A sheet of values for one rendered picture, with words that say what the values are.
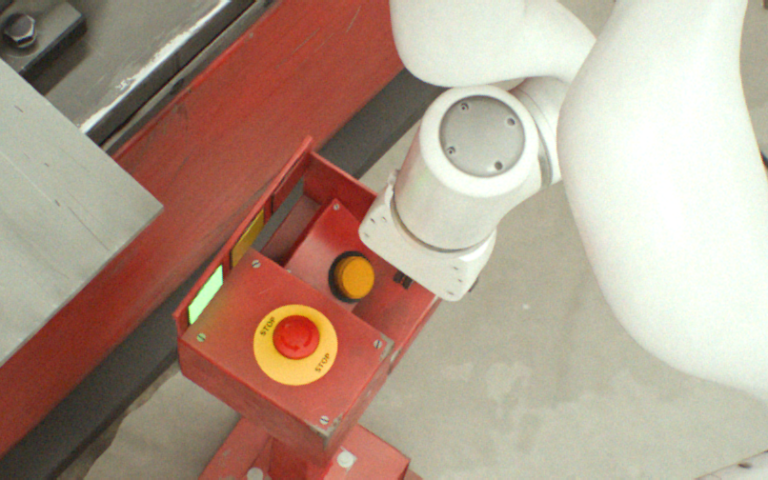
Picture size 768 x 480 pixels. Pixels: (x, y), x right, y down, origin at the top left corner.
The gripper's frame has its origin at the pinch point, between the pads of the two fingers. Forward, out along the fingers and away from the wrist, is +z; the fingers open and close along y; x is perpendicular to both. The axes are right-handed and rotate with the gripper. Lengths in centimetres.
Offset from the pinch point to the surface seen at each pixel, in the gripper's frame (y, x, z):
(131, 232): -18.1, -15.4, -14.3
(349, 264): -5.2, 0.3, 11.2
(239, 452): -7, -8, 73
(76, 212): -22.4, -16.4, -13.9
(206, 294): -13.0, -11.4, 4.0
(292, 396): -2.1, -13.8, 6.5
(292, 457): -1, -8, 57
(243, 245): -13.0, -5.9, 4.0
